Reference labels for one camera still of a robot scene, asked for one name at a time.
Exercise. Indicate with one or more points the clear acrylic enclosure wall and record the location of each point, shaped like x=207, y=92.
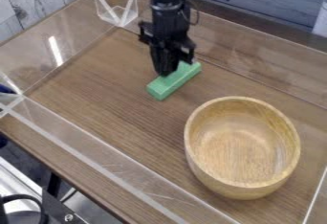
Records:
x=86, y=119

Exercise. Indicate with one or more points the green rectangular block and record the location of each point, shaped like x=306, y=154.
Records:
x=163, y=86

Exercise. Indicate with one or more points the light wooden bowl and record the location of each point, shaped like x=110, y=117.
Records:
x=242, y=146

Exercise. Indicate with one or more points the black metal bracket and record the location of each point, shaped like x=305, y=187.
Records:
x=58, y=213

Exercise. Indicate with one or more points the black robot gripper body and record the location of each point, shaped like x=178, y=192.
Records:
x=167, y=31

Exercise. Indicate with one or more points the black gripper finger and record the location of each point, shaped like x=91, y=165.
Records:
x=158, y=59
x=171, y=62

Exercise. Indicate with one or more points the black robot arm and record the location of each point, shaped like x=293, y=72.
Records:
x=166, y=35

